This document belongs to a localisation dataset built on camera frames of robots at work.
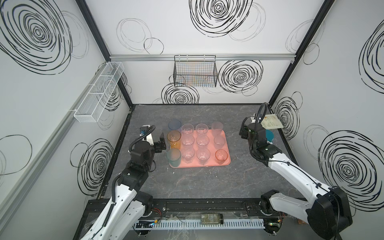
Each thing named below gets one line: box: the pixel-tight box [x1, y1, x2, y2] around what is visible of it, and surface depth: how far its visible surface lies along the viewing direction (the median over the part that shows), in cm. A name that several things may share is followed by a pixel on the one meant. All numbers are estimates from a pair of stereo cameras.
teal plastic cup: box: [166, 148, 182, 168], surface depth 88 cm
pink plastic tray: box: [169, 129, 231, 168], surface depth 92 cm
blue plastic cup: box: [168, 119, 182, 131], surface depth 93 cm
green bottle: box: [200, 213, 224, 225], surface depth 69 cm
